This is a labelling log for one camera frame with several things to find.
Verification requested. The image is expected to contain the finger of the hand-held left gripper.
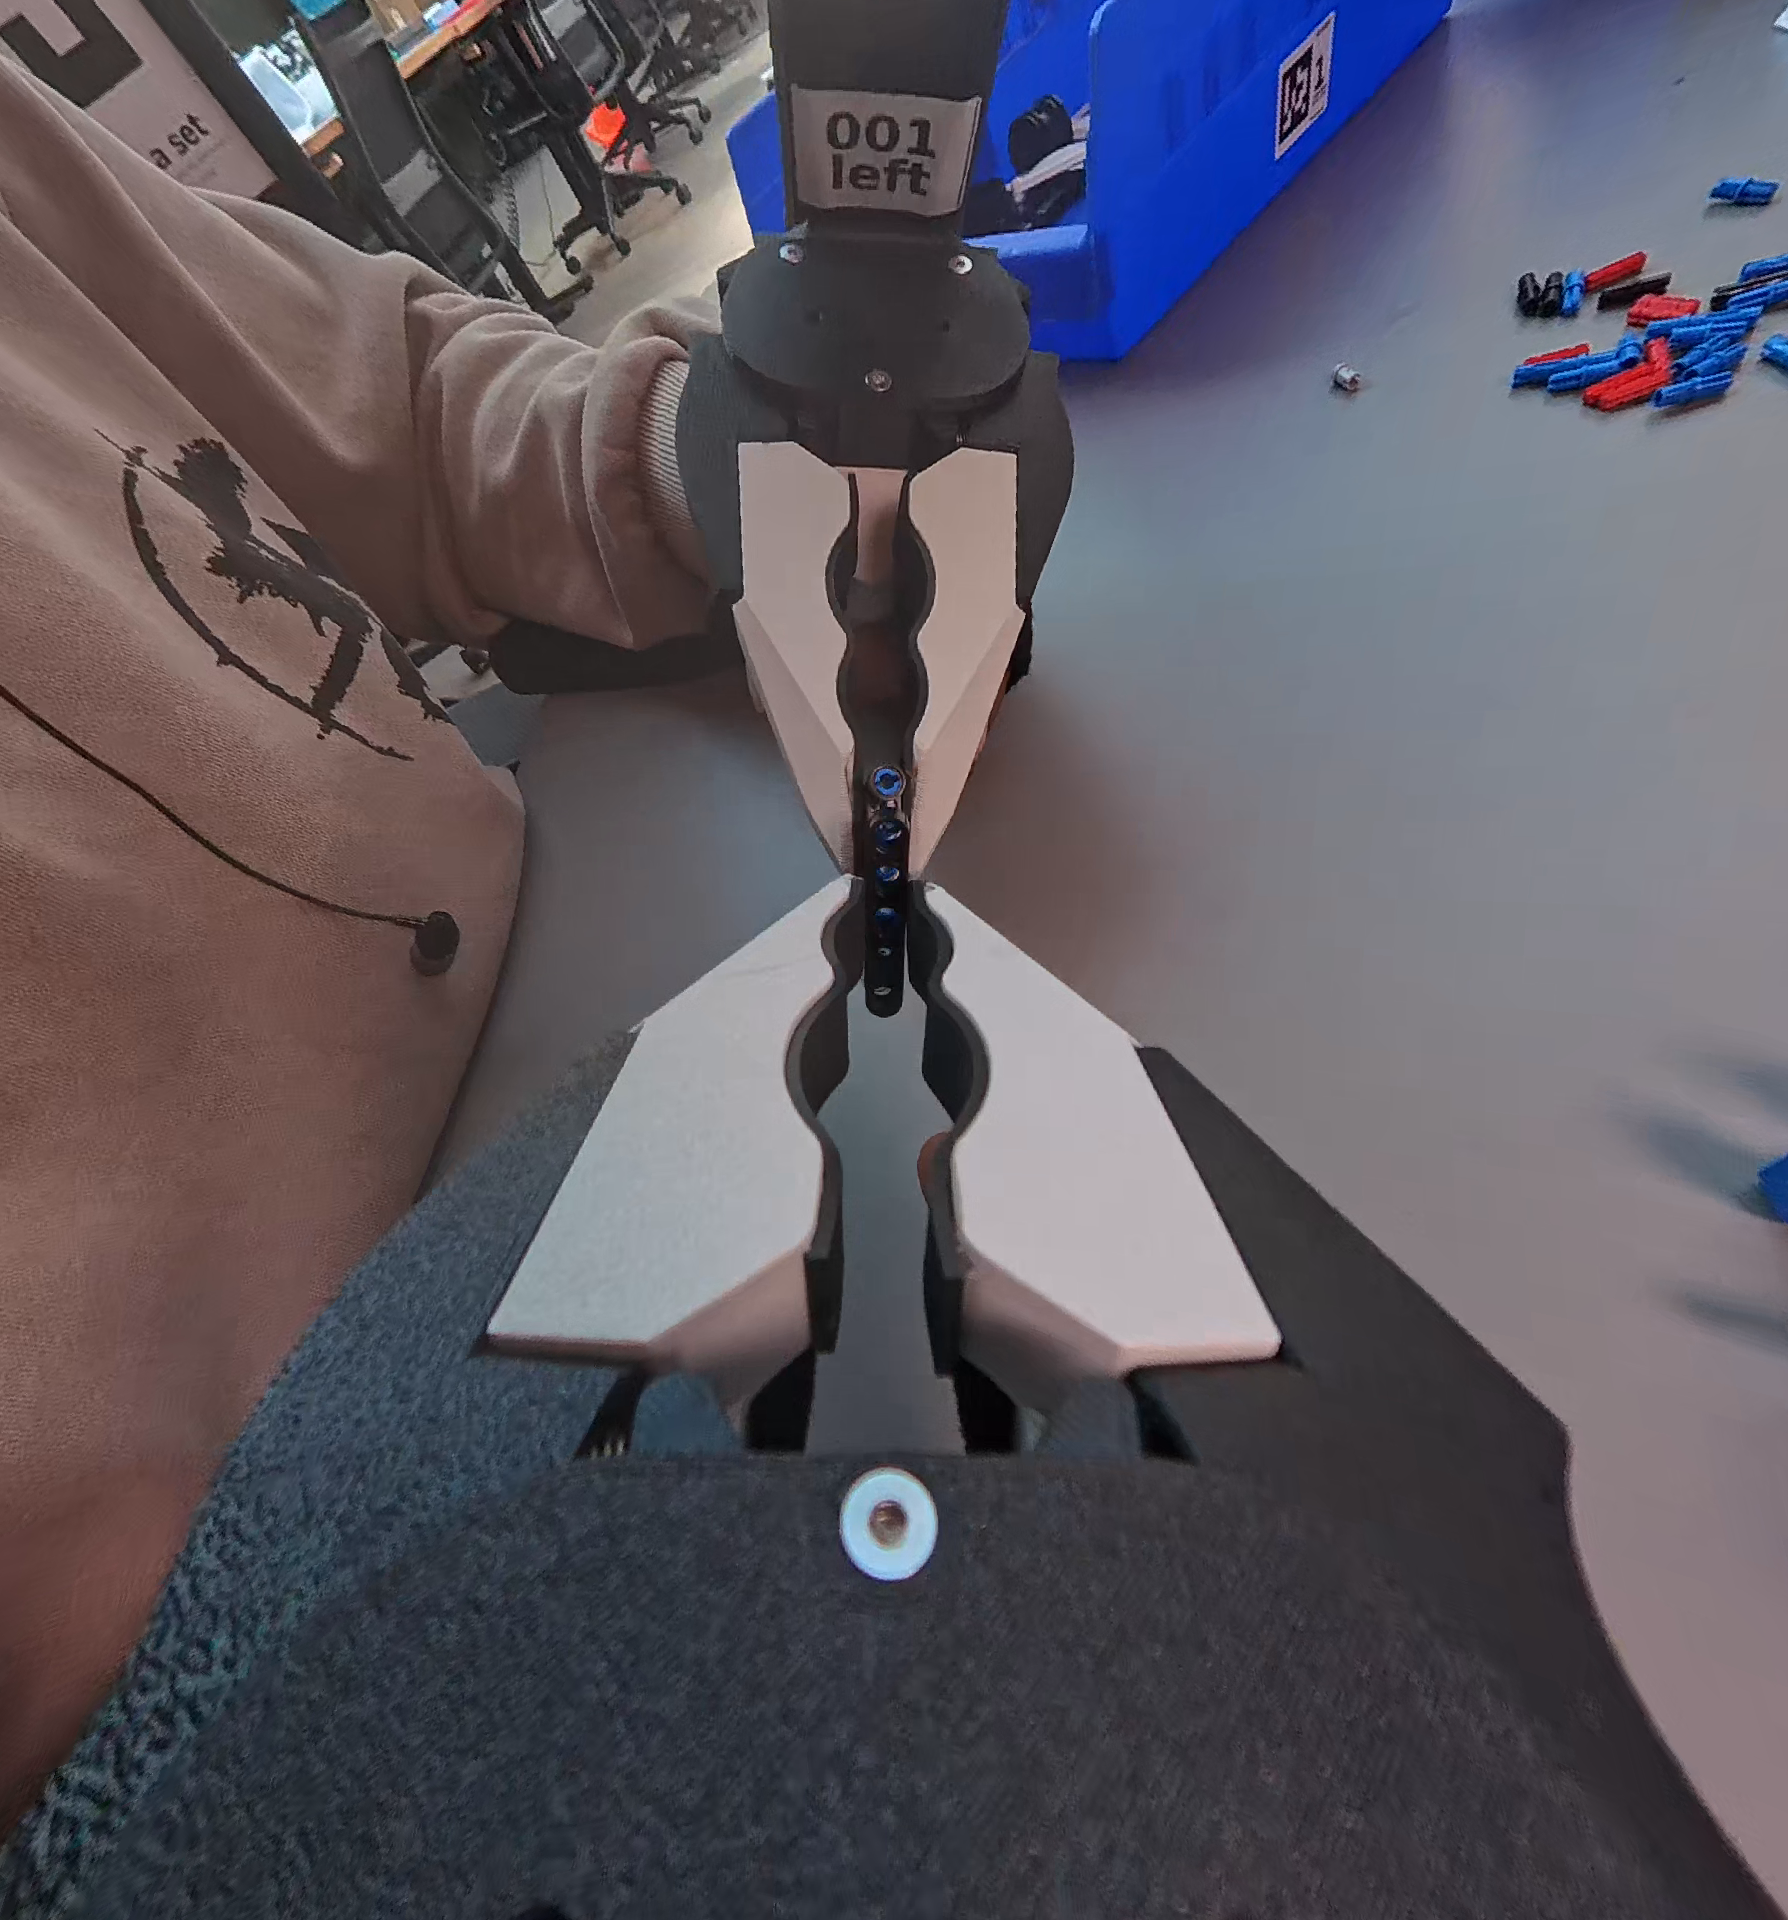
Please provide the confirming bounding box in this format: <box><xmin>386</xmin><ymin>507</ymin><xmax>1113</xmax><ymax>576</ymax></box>
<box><xmin>737</xmin><ymin>435</ymin><xmax>870</xmax><ymax>873</ymax></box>
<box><xmin>904</xmin><ymin>444</ymin><xmax>1027</xmax><ymax>873</ymax></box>

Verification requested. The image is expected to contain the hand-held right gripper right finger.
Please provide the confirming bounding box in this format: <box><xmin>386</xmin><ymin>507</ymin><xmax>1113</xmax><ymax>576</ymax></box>
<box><xmin>916</xmin><ymin>880</ymin><xmax>1283</xmax><ymax>1420</ymax></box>

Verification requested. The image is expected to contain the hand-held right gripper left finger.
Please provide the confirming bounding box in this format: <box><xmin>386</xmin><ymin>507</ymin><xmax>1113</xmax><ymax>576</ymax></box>
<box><xmin>486</xmin><ymin>880</ymin><xmax>863</xmax><ymax>1406</ymax></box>

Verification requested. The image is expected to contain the black five hole beam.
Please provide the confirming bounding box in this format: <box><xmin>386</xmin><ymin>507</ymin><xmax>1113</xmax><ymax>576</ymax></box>
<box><xmin>863</xmin><ymin>766</ymin><xmax>922</xmax><ymax>1023</ymax></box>

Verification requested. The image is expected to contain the grey desk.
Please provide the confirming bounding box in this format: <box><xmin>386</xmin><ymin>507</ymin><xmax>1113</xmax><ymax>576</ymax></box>
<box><xmin>444</xmin><ymin>17</ymin><xmax>1788</xmax><ymax>1920</ymax></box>

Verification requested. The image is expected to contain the blue plastic bin white tag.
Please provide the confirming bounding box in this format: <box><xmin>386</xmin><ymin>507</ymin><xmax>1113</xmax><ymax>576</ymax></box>
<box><xmin>723</xmin><ymin>0</ymin><xmax>1452</xmax><ymax>362</ymax></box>

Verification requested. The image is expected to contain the black office chair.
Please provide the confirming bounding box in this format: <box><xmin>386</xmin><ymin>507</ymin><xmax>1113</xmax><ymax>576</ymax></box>
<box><xmin>590</xmin><ymin>0</ymin><xmax>716</xmax><ymax>147</ymax></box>
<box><xmin>429</xmin><ymin>0</ymin><xmax>695</xmax><ymax>316</ymax></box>

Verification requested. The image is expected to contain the pile of small plastic pins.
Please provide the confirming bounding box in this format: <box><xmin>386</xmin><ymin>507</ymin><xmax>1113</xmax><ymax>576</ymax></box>
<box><xmin>1508</xmin><ymin>241</ymin><xmax>1788</xmax><ymax>412</ymax></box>

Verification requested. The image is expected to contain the black white printed sign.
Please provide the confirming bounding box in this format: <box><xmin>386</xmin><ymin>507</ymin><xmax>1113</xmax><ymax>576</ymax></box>
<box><xmin>0</xmin><ymin>0</ymin><xmax>284</xmax><ymax>201</ymax></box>

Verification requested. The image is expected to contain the black sweatshirt drawstring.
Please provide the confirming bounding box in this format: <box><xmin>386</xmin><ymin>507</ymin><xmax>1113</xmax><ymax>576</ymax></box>
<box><xmin>0</xmin><ymin>618</ymin><xmax>465</xmax><ymax>976</ymax></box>

